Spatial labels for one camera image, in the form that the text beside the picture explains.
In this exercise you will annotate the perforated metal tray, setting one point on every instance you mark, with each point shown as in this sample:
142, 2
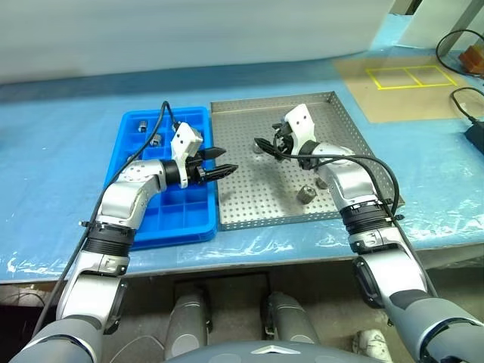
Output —
246, 200

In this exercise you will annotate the grey left robot leg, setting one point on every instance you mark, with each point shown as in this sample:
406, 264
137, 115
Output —
187, 325

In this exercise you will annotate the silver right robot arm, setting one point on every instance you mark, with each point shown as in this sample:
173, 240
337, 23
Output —
351, 181

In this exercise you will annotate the metal nut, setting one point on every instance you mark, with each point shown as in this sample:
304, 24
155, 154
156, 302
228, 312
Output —
257, 149
305, 194
321, 184

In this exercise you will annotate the black power adapter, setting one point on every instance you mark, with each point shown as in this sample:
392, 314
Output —
476, 134

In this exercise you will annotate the brown table mat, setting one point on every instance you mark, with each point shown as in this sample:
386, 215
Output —
397, 106

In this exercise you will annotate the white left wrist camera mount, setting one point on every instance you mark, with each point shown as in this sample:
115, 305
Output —
183, 138

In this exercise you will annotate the metal nut top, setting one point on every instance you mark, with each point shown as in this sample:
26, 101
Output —
257, 149

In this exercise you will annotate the grey right robot leg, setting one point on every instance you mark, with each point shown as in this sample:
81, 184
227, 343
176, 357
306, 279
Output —
291, 317

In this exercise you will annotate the yellow tape rectangle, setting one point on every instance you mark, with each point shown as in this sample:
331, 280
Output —
419, 87

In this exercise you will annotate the white board panel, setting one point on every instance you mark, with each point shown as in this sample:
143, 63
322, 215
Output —
427, 22

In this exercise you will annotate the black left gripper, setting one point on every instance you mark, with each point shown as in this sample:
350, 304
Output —
196, 174

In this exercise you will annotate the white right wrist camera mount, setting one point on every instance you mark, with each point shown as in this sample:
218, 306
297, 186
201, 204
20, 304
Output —
300, 121

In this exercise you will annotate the metal nut bottom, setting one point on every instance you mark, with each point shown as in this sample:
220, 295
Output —
305, 194

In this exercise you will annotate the orange brown block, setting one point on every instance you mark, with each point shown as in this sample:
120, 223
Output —
474, 58

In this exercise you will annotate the grey robot torso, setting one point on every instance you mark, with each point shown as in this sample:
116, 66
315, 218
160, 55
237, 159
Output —
270, 353

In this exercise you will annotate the blue plastic table cover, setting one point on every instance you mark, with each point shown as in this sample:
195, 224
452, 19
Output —
45, 170

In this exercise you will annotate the grey robot leg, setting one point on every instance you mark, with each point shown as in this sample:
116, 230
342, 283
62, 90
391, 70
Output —
187, 325
291, 317

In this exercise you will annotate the white sneaker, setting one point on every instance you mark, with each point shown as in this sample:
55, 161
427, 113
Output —
372, 342

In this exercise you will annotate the metal nut upper right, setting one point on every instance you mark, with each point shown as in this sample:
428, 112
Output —
321, 184

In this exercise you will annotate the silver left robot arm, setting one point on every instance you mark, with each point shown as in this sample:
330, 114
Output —
125, 193

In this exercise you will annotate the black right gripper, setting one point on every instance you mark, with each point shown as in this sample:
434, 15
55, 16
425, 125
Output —
287, 143

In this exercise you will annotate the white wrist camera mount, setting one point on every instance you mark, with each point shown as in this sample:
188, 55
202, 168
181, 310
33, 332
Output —
300, 121
183, 138

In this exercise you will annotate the blue compartment tray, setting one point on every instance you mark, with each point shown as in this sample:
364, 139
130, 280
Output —
189, 215

